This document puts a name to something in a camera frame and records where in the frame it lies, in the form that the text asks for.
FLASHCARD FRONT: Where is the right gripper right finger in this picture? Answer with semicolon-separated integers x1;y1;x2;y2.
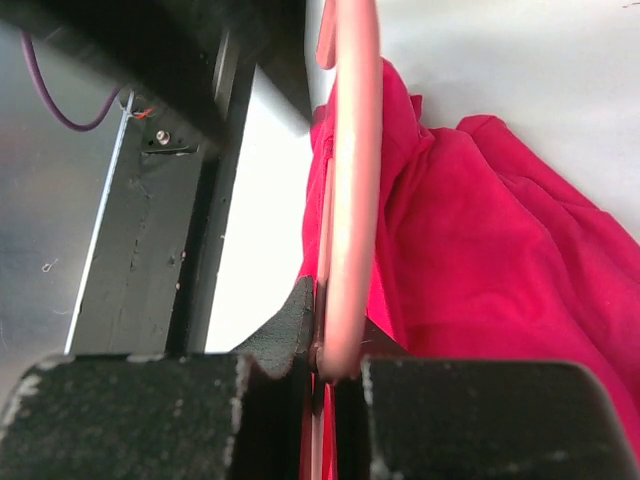
334;323;639;479

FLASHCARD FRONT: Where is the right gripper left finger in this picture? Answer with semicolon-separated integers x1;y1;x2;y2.
1;277;314;479

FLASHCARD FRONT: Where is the magenta t shirt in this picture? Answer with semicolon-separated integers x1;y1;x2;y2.
297;54;640;480

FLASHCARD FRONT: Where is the pink wire hanger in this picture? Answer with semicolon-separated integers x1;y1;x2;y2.
300;1;383;479

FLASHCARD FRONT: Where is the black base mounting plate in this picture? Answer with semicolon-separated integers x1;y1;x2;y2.
1;1;311;354

